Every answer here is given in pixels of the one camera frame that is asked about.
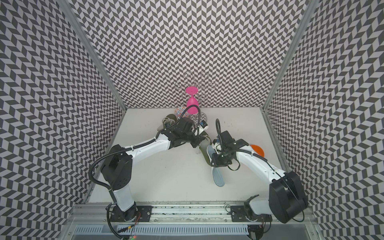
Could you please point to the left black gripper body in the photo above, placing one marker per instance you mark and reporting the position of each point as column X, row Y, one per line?
column 190, row 137

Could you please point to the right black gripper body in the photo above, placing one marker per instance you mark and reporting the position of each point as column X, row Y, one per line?
column 222, row 159

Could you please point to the olive green shoe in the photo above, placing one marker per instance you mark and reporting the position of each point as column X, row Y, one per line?
column 206, row 148
column 168, row 122

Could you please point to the grey-blue insole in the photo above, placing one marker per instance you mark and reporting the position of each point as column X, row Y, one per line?
column 216, row 173

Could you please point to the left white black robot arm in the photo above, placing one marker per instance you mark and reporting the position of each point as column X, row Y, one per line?
column 114, row 170

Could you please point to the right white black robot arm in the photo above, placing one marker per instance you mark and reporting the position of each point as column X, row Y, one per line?
column 286, row 197

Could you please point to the colourful patterned small bowl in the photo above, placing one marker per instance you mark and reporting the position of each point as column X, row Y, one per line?
column 178, row 111

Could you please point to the orange plastic bowl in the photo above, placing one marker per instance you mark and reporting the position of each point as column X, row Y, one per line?
column 258, row 150

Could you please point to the pink plastic wine glass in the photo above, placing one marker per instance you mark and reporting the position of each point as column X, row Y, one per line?
column 192, row 91

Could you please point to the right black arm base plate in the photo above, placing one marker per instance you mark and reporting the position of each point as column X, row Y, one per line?
column 246, row 214

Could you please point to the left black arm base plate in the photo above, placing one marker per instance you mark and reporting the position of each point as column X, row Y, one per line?
column 144, row 213

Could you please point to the white slotted cable duct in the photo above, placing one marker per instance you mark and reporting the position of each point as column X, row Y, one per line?
column 183, row 230

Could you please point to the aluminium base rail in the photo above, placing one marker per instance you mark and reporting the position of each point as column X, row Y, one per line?
column 165, row 213

